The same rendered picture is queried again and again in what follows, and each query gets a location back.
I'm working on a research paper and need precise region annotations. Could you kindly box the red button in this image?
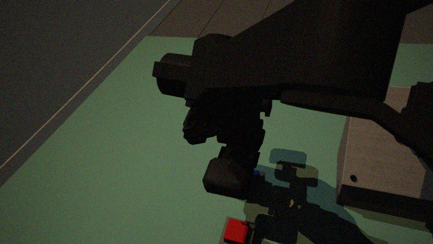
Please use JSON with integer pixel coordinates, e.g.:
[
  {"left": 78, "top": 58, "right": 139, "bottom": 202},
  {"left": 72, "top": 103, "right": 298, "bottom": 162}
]
[{"left": 219, "top": 216, "right": 257, "bottom": 244}]

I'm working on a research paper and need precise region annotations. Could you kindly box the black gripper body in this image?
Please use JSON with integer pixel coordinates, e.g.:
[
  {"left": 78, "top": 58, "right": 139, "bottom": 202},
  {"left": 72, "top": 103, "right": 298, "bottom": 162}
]
[{"left": 202, "top": 99, "right": 272, "bottom": 200}]

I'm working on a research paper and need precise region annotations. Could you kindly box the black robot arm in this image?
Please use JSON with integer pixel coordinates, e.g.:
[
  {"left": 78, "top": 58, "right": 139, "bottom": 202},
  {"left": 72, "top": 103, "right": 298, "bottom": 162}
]
[{"left": 152, "top": 0, "right": 433, "bottom": 165}]

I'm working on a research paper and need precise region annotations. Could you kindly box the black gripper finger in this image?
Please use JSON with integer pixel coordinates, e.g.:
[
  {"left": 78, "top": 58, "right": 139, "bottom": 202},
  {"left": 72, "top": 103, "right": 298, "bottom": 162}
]
[
  {"left": 218, "top": 146, "right": 260, "bottom": 168},
  {"left": 255, "top": 129, "right": 265, "bottom": 152}
]

